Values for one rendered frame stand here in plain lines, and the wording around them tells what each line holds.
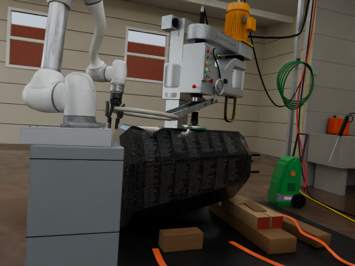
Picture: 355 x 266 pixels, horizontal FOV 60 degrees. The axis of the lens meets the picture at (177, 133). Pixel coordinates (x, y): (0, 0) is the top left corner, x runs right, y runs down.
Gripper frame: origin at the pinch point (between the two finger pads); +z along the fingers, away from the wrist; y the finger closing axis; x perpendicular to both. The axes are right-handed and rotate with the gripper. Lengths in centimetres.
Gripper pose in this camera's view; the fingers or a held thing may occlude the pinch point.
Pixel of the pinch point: (113, 123)
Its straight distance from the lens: 204.3
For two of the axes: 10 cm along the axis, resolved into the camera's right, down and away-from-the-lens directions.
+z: -1.1, 9.9, 0.1
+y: 7.7, 0.8, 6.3
